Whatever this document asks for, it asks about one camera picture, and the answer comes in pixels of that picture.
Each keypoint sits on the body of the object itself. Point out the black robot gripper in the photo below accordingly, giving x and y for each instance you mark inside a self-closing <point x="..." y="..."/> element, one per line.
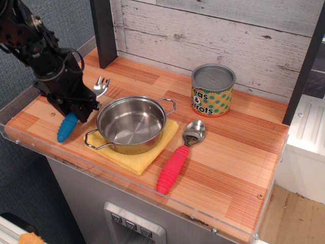
<point x="66" y="93"/>

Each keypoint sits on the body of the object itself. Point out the blue handled metal fork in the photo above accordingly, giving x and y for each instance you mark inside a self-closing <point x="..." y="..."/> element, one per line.
<point x="70" y="121"/>

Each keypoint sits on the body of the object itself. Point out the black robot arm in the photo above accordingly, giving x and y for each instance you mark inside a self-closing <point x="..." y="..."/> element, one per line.
<point x="25" y="36"/>

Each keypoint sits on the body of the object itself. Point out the silver steel pan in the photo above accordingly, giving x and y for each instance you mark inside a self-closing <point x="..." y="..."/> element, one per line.
<point x="130" y="125"/>

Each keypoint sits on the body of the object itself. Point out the yellow folded cloth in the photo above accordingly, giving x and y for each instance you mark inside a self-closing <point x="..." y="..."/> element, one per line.
<point x="137" y="164"/>

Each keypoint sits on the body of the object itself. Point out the silver dispenser button panel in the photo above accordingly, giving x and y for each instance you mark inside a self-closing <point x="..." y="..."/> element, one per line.
<point x="128" y="227"/>

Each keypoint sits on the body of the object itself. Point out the orange object at corner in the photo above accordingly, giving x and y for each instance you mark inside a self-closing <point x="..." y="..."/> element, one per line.
<point x="30" y="238"/>

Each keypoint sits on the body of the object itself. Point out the peas and carrots can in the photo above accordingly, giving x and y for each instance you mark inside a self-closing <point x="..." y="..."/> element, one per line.
<point x="212" y="87"/>

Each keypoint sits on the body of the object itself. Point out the clear acrylic guard rail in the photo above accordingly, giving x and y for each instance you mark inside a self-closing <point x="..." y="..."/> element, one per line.
<point x="219" y="197"/>

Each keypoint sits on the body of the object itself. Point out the dark grey left post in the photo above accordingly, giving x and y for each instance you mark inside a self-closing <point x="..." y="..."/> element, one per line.
<point x="104" y="31"/>

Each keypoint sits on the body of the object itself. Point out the dark grey post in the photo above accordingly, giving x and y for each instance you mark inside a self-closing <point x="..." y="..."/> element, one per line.
<point x="104" y="31"/>
<point x="305" y="69"/>

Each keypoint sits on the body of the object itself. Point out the red handled metal spoon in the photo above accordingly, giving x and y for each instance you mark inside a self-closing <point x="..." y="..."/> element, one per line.
<point x="193" y="134"/>

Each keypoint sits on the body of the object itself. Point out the dark grey right post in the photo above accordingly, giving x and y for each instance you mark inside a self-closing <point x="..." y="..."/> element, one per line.
<point x="305" y="69"/>

